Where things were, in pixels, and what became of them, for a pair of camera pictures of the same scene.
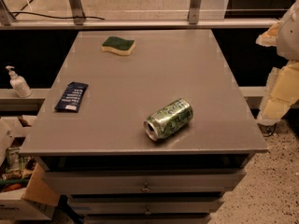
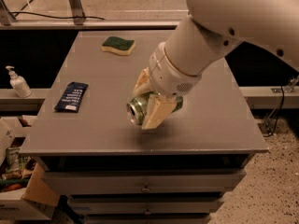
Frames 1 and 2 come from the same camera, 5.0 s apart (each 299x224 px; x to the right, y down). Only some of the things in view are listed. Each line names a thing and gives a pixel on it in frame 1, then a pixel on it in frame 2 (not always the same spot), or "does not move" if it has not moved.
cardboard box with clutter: [26, 190] does not move
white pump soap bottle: [19, 83] does not move
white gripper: [289, 36] → [168, 75]
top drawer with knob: [146, 182] does not move
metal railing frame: [78, 20] does not move
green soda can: [171, 119] → [136, 108]
